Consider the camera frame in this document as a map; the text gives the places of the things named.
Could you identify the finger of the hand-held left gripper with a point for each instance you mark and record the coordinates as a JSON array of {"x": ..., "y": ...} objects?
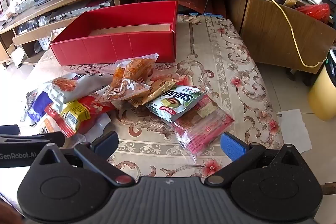
[
  {"x": 9, "y": 130},
  {"x": 26, "y": 140}
]

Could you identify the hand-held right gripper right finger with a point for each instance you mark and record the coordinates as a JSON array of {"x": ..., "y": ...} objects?
[{"x": 232, "y": 146}]

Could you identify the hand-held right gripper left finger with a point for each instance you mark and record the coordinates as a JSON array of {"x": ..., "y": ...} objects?
[{"x": 106, "y": 144}]

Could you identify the clear pink red snack packet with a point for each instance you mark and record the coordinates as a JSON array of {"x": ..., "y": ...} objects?
[{"x": 202, "y": 129}]

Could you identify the blue snack packet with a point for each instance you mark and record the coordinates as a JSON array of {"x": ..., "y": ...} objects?
[{"x": 39, "y": 106}]

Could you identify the red yellow snack packet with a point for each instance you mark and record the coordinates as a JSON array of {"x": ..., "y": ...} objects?
[{"x": 76, "y": 115}]

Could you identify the green white wafer packet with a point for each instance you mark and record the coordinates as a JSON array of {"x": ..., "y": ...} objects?
[{"x": 176, "y": 103}]

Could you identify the clear orange snack packet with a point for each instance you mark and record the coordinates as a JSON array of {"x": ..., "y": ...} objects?
[{"x": 139, "y": 66}]

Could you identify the red cardboard box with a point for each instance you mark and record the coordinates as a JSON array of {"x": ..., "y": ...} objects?
[{"x": 118, "y": 45}]

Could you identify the clear sausage packet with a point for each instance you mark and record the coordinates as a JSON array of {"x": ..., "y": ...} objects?
[{"x": 101, "y": 124}]

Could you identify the clear brown snack packet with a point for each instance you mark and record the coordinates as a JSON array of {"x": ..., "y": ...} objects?
[{"x": 126, "y": 92}]

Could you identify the white paper sheet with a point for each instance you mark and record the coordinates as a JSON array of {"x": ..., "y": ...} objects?
[{"x": 294, "y": 129}]

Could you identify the white silver snack packet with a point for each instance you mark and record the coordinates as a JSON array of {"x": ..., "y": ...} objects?
[{"x": 78, "y": 85}]

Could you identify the gold brown snack packet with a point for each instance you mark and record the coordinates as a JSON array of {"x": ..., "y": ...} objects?
[{"x": 157, "y": 88}]

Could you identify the blue white carton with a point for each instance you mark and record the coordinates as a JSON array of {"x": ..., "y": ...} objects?
[{"x": 45, "y": 43}]

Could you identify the brown cardboard box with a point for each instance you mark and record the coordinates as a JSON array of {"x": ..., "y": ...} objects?
[{"x": 34, "y": 36}]

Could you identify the yellow trash bin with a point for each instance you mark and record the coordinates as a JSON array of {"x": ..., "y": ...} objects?
[{"x": 323, "y": 98}]

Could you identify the clear plastic bag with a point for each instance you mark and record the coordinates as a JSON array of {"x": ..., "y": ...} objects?
[{"x": 43, "y": 21}]

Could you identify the silver audio receiver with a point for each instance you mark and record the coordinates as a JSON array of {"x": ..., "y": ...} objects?
[{"x": 68, "y": 15}]

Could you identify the blue plastic bag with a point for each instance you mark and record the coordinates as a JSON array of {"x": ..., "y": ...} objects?
[{"x": 207, "y": 14}]

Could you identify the red plastic bag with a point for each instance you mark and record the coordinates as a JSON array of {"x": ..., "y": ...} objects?
[{"x": 315, "y": 11}]

